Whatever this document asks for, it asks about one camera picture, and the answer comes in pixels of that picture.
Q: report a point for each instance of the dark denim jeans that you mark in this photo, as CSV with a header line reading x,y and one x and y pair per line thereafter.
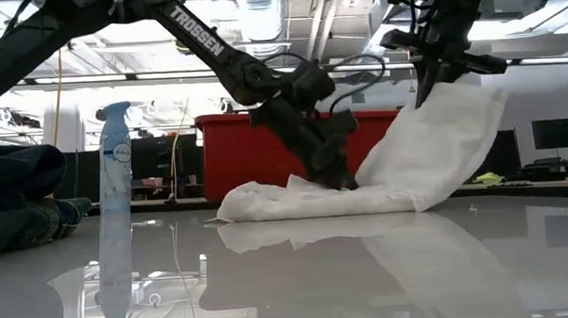
x,y
11,198

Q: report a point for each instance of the long ceiling light strip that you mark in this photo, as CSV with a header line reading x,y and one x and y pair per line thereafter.
x,y
83,80

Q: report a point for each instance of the black metal table frame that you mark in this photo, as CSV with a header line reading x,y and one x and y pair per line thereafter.
x,y
542,192

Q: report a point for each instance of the white round column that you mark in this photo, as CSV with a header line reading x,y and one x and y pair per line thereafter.
x,y
64,131

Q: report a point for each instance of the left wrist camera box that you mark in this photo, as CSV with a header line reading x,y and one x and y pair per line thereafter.
x,y
344,122

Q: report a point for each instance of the silver diagonal ventilation duct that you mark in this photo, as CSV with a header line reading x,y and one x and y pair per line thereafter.
x,y
377,27

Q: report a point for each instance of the white garment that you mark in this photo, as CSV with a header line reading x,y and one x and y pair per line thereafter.
x,y
424,159

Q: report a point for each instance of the blue air freshener spray bottle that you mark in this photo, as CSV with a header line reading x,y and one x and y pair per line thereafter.
x,y
114,161

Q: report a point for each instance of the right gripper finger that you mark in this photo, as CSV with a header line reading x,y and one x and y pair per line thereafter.
x,y
421,84
436,75

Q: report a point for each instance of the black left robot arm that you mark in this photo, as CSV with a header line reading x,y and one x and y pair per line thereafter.
x,y
195,35

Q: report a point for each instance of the round black ceiling device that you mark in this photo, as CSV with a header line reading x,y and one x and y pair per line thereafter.
x,y
182,47

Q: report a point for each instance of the large black monitor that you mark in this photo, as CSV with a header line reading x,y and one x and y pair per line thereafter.
x,y
502,156

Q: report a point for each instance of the yellow green cloth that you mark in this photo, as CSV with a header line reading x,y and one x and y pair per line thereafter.
x,y
490,178

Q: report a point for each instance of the red plastic laundry bin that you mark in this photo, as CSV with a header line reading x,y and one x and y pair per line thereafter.
x,y
243,152

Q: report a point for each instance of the small black monitor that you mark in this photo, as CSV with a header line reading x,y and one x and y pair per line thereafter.
x,y
558,133

